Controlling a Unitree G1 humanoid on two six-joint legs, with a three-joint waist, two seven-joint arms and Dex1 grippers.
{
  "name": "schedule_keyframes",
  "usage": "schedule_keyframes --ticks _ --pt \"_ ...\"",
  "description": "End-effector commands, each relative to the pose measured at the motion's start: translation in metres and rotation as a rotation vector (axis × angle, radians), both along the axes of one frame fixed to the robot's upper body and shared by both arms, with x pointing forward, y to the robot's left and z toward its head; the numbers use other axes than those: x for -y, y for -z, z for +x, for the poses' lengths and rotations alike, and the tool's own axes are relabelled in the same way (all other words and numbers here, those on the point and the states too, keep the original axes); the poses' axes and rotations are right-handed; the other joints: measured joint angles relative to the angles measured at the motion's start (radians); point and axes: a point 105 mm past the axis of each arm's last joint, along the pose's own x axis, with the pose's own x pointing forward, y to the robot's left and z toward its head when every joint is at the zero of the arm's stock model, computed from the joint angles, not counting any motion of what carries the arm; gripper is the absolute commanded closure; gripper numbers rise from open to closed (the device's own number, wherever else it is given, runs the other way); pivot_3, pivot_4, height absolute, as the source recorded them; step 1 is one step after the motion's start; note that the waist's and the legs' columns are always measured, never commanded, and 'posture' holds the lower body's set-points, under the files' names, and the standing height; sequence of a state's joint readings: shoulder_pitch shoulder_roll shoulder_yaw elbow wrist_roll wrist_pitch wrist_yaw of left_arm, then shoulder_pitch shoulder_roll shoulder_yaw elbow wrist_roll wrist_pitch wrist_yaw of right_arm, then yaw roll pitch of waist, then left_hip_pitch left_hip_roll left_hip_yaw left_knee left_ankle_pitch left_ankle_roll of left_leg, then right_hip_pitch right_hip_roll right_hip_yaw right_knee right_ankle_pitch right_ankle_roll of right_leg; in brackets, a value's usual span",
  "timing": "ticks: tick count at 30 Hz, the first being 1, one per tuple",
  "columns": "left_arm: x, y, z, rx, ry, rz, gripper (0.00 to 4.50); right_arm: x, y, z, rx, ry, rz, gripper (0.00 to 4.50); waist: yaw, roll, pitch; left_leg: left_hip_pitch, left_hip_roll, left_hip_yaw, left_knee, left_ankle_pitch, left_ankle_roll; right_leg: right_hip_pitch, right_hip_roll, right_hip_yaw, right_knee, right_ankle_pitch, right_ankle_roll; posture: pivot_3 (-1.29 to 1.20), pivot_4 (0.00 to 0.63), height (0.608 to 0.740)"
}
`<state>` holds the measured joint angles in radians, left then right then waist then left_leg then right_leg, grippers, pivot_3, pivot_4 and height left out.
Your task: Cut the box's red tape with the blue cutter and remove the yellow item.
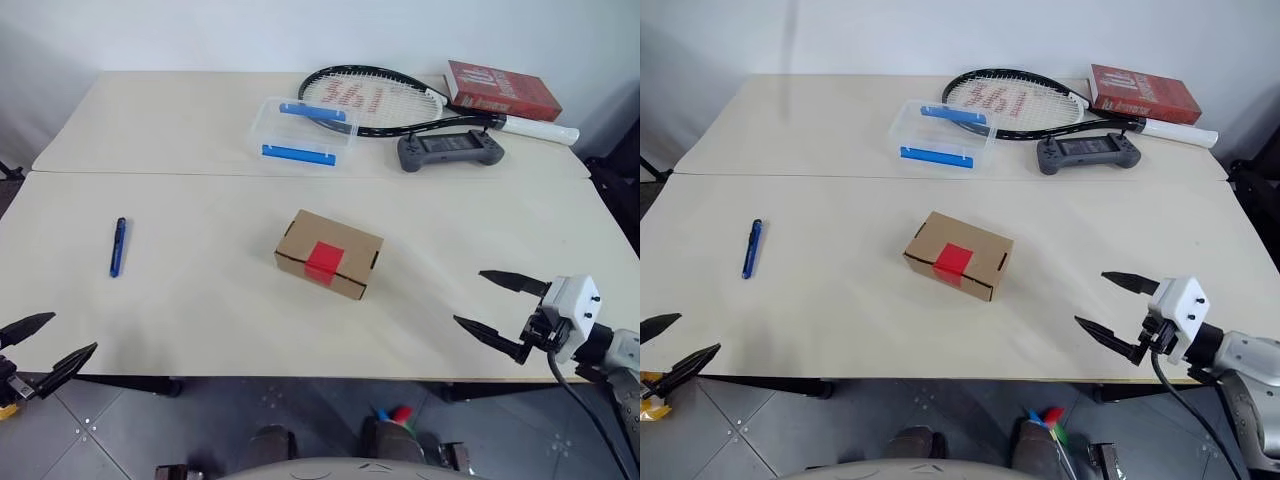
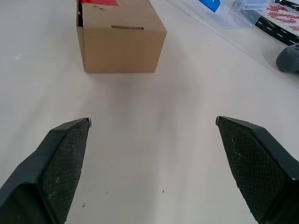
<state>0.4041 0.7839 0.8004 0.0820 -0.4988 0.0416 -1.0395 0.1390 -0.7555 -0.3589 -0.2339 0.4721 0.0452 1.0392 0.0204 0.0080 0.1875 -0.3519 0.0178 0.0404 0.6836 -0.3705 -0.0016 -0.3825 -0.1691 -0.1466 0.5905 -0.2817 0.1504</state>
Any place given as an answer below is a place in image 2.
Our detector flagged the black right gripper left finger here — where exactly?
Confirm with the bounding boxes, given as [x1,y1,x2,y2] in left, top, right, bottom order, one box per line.
[0,118,92,224]

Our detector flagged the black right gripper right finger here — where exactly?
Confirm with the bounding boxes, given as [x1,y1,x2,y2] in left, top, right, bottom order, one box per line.
[215,116,299,224]

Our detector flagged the brown cardboard box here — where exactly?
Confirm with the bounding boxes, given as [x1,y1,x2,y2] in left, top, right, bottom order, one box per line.
[76,0,168,74]

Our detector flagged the clear plastic container blue clips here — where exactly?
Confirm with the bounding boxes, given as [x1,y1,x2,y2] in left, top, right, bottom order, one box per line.
[164,0,271,31]

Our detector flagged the grey game controller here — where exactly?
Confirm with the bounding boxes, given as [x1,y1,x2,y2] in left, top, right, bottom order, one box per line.
[275,42,299,73]

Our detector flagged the red cube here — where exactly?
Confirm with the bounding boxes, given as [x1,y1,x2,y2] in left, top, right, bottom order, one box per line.
[78,0,120,7]

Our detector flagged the black tennis racket white handle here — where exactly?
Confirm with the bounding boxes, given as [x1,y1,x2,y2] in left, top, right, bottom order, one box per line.
[254,0,299,46]

